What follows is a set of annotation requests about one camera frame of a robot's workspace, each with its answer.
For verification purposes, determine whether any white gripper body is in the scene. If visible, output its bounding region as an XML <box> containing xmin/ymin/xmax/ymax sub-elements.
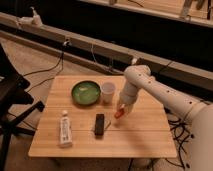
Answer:
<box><xmin>119</xmin><ymin>87</ymin><xmax>139</xmax><ymax>105</ymax></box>

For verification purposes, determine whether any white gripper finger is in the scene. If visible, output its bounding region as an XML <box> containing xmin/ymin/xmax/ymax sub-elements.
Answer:
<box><xmin>124</xmin><ymin>104</ymin><xmax>134</xmax><ymax>115</ymax></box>
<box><xmin>116</xmin><ymin>101</ymin><xmax>124</xmax><ymax>110</ymax></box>

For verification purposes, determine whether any orange red pepper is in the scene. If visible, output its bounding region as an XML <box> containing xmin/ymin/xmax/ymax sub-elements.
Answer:
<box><xmin>114</xmin><ymin>108</ymin><xmax>125</xmax><ymax>119</ymax></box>

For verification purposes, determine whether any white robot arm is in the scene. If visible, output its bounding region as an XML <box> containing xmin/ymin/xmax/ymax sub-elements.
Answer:
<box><xmin>117</xmin><ymin>65</ymin><xmax>213</xmax><ymax>171</ymax></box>

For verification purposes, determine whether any green ceramic bowl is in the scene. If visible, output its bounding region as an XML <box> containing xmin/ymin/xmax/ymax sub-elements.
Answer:
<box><xmin>71</xmin><ymin>80</ymin><xmax>101</xmax><ymax>106</ymax></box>

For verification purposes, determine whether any black rectangular remote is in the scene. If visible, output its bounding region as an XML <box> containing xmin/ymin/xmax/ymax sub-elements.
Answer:
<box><xmin>95</xmin><ymin>114</ymin><xmax>105</xmax><ymax>136</ymax></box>

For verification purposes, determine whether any wooden table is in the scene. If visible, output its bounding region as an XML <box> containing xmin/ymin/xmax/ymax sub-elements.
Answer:
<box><xmin>29</xmin><ymin>75</ymin><xmax>177</xmax><ymax>158</ymax></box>

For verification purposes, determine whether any white tube with cap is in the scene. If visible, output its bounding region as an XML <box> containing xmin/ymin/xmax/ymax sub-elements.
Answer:
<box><xmin>59</xmin><ymin>110</ymin><xmax>72</xmax><ymax>147</ymax></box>

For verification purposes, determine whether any black office chair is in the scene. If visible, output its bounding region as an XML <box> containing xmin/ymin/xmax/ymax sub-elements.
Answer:
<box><xmin>0</xmin><ymin>43</ymin><xmax>45</xmax><ymax>171</ymax></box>

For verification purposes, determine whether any black floor cable bundle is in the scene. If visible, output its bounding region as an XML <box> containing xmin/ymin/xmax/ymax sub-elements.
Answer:
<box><xmin>165</xmin><ymin>113</ymin><xmax>198</xmax><ymax>171</ymax></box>

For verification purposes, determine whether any black cable left floor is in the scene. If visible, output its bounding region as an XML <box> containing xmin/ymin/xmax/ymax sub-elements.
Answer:
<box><xmin>22</xmin><ymin>39</ymin><xmax>72</xmax><ymax>93</ymax></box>

